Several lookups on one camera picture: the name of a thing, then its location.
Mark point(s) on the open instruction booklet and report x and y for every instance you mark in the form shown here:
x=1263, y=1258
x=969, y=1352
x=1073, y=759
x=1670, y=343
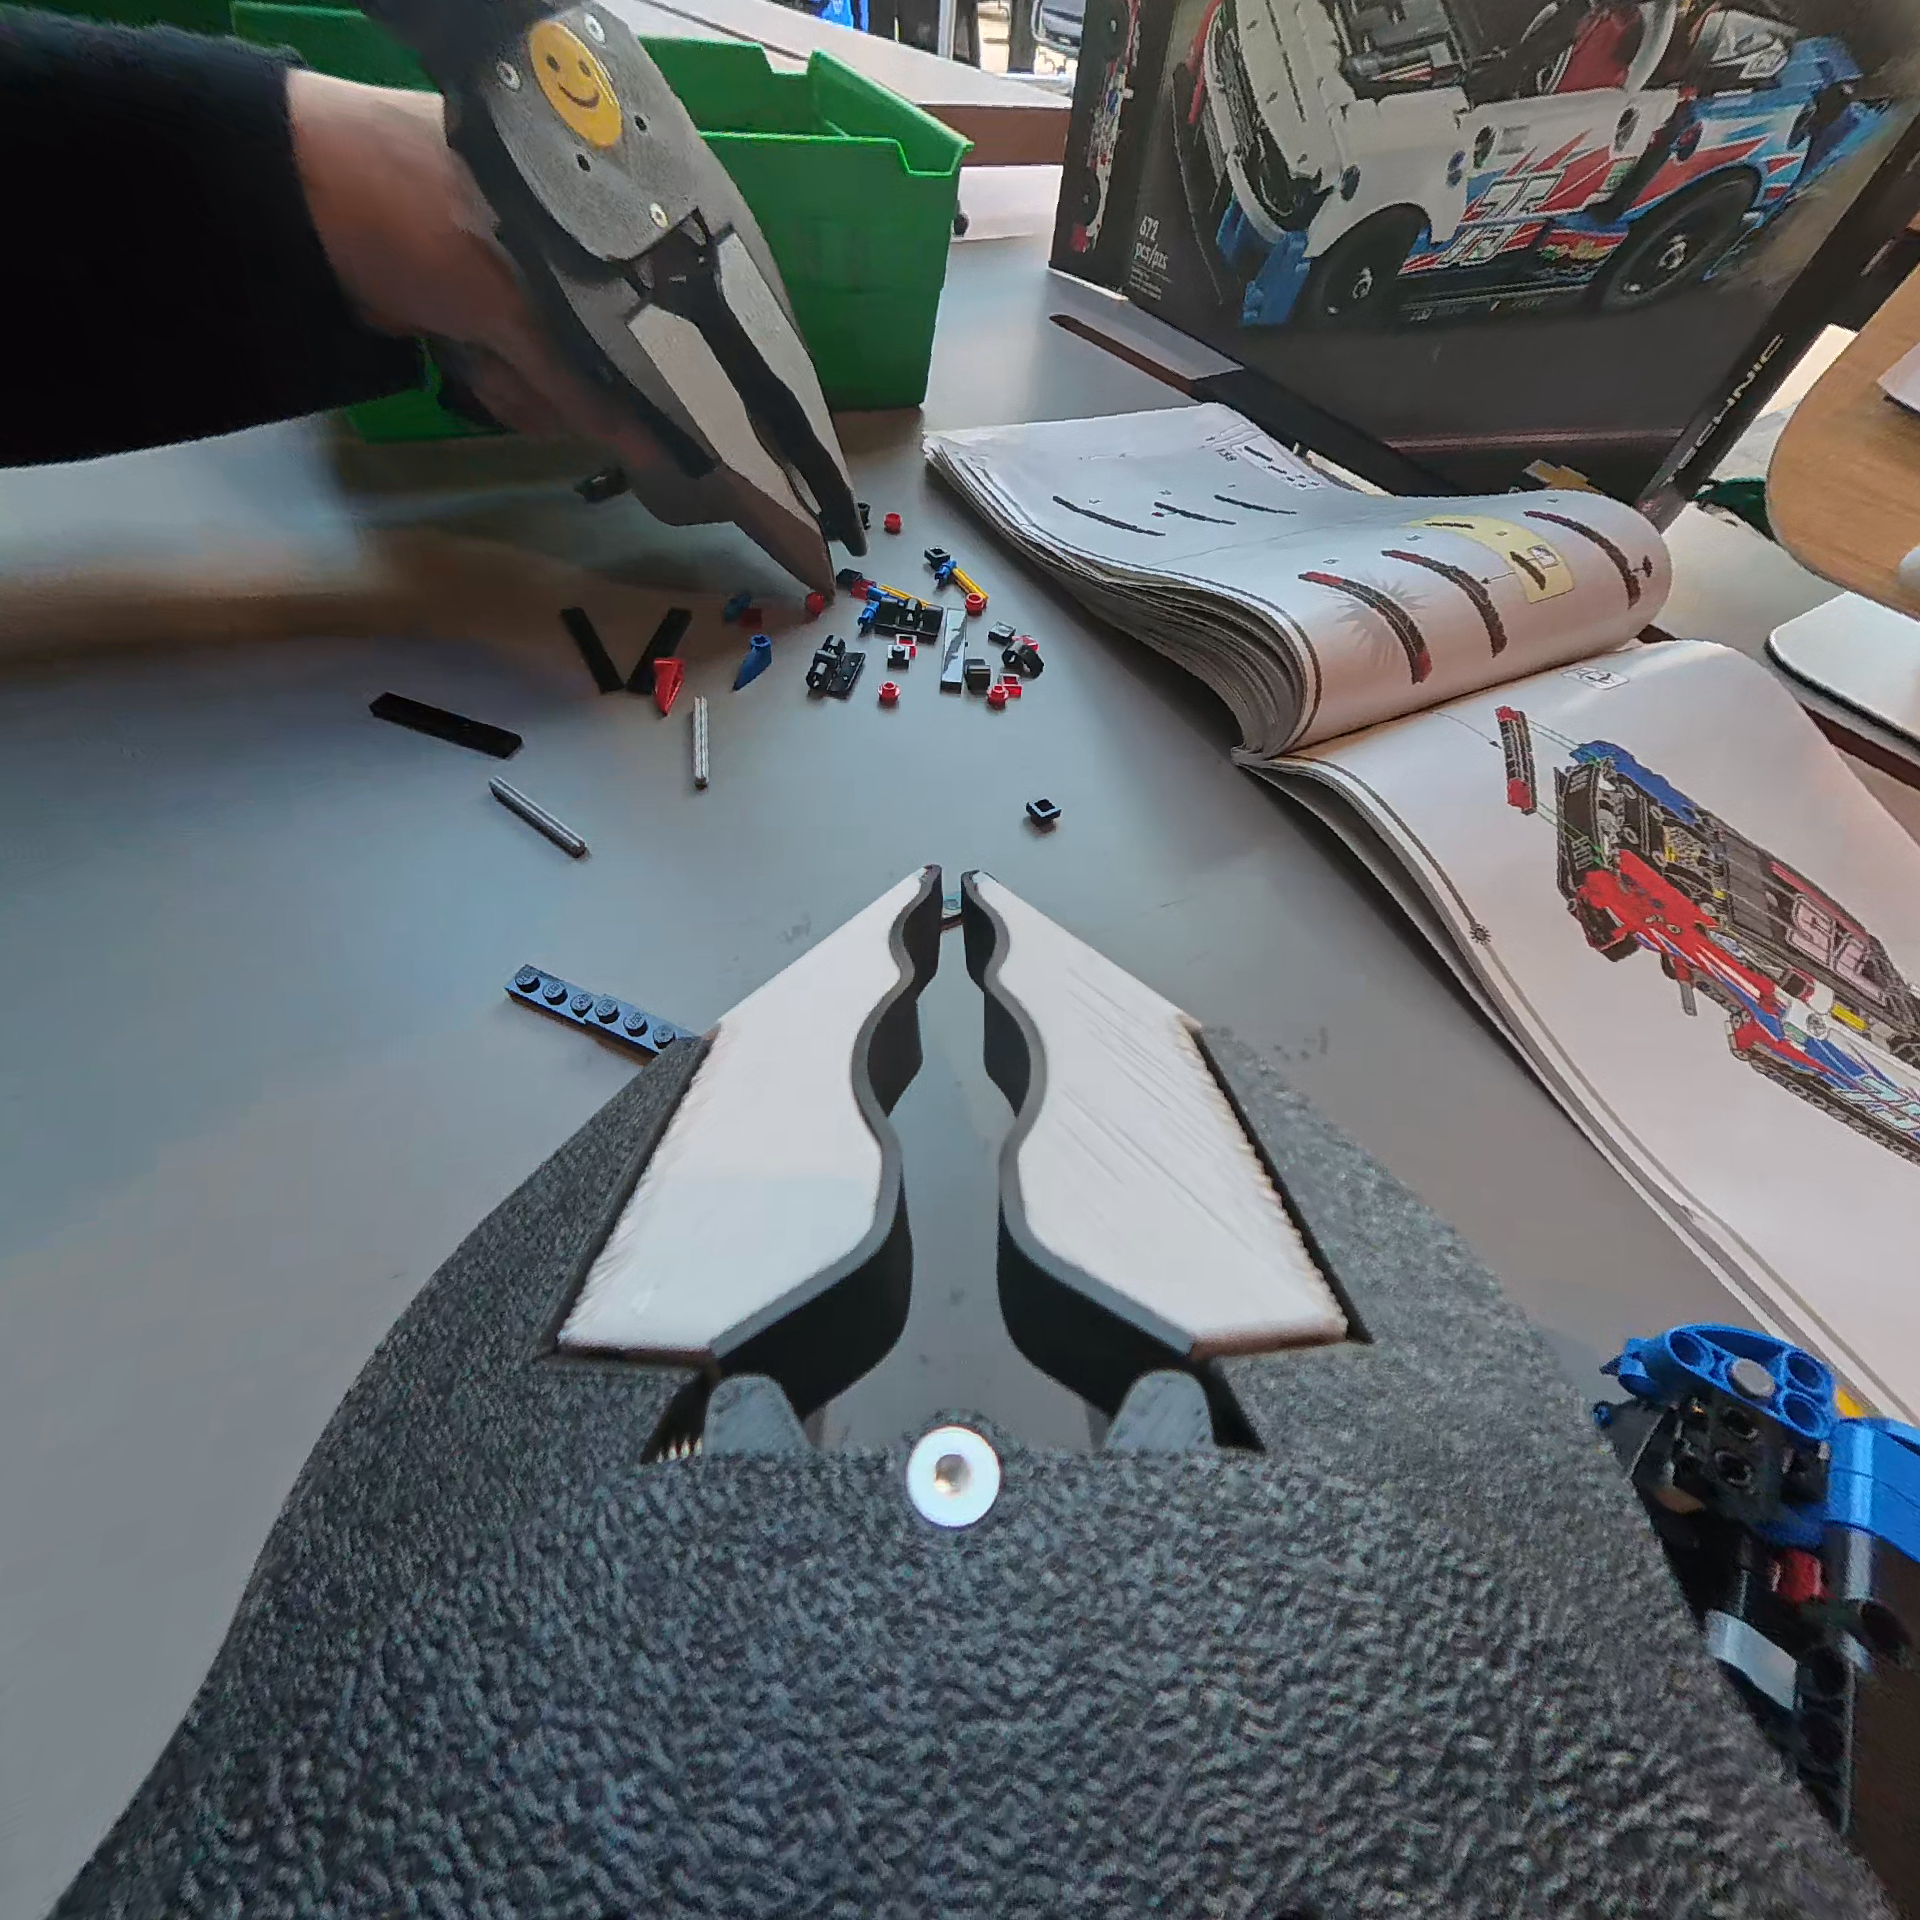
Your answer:
x=1274, y=526

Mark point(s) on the black toy car kit box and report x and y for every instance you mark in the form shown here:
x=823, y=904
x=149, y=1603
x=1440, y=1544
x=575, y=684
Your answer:
x=1353, y=376

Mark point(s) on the black double-hole toy connector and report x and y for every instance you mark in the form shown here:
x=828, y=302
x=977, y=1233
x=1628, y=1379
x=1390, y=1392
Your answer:
x=607, y=488

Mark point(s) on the black flat toy beam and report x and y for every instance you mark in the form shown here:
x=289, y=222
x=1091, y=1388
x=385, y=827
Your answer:
x=447, y=725

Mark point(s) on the long black smooth toy tile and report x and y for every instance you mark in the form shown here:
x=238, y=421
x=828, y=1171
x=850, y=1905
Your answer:
x=955, y=662

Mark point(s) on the blue toy fang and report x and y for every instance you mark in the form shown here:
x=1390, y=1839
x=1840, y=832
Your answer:
x=754, y=662

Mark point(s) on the grey toy axle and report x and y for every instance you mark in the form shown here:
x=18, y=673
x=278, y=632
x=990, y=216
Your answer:
x=697, y=745
x=534, y=819

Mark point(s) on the black toy hinge piece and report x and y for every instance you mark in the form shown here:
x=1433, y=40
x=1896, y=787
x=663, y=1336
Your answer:
x=911, y=622

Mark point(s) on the person's left forearm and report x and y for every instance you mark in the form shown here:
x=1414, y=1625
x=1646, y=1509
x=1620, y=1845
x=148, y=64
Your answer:
x=134, y=222

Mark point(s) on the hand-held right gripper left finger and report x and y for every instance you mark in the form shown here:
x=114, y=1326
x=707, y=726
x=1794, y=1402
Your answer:
x=742, y=1185

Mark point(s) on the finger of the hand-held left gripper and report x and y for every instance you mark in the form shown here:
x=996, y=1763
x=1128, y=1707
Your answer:
x=789, y=376
x=707, y=400

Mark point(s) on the white flat stand base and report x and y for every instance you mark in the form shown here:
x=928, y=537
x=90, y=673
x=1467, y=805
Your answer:
x=1856, y=662

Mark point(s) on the partly built toy car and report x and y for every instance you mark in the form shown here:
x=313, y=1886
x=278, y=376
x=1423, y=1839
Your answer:
x=1769, y=1505

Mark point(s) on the curved wooden board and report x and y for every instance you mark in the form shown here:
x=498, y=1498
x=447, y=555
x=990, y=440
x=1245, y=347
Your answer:
x=1848, y=481

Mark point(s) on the black narrow toy beam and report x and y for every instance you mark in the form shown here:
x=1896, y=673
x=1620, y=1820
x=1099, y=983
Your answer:
x=664, y=646
x=592, y=650

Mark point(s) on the black toy bracket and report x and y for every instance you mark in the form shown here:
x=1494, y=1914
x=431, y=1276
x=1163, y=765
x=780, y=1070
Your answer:
x=842, y=666

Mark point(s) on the green plastic bin with divider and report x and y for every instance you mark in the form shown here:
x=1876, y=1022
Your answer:
x=842, y=268

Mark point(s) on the long black studded toy plate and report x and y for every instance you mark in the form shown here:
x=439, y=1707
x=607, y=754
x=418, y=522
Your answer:
x=596, y=1012

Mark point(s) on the white printed paper sheet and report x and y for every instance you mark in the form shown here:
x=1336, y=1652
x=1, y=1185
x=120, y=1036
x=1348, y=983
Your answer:
x=1903, y=370

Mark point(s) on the cluster of small toy bricks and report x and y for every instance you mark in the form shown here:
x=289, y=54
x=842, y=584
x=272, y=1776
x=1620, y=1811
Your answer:
x=1024, y=662

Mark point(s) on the red toy fang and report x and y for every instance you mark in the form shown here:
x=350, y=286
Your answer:
x=664, y=684

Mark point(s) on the grey desk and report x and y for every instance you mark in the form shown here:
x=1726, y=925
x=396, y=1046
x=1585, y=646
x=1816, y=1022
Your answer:
x=298, y=1128

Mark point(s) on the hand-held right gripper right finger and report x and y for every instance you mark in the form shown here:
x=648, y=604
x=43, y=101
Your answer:
x=1163, y=1185

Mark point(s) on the person's left hand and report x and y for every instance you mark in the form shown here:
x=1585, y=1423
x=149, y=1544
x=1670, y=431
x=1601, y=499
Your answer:
x=396, y=222

